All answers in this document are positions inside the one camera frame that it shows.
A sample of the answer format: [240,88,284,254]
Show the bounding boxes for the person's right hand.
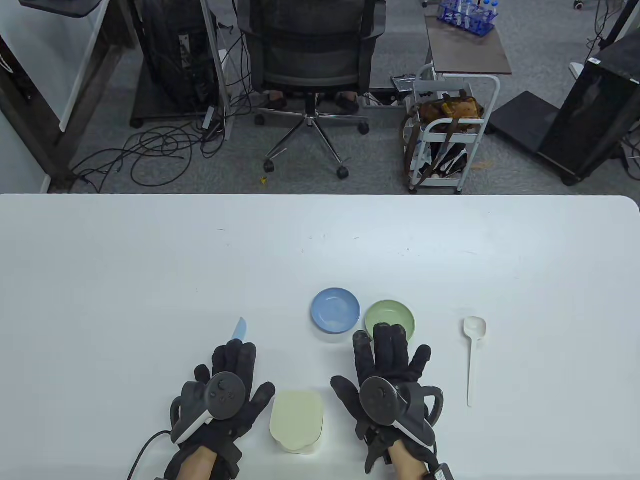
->
[330,323,445,451]

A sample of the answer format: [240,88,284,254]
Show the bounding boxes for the person's left hand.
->
[165,341,276,463]

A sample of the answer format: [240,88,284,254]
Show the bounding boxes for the cream container lid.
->
[270,390,325,448]

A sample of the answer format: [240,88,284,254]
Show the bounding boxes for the white plastic coffee spoon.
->
[462,316,487,408]

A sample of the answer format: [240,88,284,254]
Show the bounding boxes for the clear chicken bouillon container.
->
[274,432,323,455]

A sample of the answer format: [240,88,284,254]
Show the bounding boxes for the person's left forearm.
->
[177,446,220,480]

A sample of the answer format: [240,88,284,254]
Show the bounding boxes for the person's right forearm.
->
[387,442,431,480]

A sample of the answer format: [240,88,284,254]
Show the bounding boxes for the small green dish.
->
[364,299,416,346]

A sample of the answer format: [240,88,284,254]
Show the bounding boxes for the black and white controller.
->
[171,372,247,445]
[360,377,445,448]

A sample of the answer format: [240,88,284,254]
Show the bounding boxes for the small blue dish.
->
[310,287,361,335]

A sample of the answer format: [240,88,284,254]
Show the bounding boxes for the white rolling cart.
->
[407,64,501,195]

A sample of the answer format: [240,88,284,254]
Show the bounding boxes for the black and white bag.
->
[417,142,469,180]

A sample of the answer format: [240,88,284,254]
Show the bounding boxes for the brown leather bag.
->
[402,90,486,173]

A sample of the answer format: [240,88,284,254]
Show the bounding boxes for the white metal desk leg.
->
[200,0,234,142]

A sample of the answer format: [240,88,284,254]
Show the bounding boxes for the black mesh office chair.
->
[236,0,387,181]

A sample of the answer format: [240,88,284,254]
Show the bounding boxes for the black glossy computer case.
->
[537,31,640,187]

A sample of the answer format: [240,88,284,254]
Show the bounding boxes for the brown side table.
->
[425,14,513,76]

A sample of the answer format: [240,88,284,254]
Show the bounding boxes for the black computer tower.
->
[131,0,222,129]

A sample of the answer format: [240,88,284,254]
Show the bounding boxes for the blue test tube rack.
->
[437,0,500,37]

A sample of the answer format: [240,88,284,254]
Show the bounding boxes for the black glove cable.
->
[127,431,173,480]

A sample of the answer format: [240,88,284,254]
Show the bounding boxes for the black floor cable bundle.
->
[67,122,227,194]

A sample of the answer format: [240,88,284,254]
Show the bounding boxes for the black flat base plate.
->
[487,91,560,154]

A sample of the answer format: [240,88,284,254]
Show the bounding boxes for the white desk with dark frame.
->
[0,0,138,195]

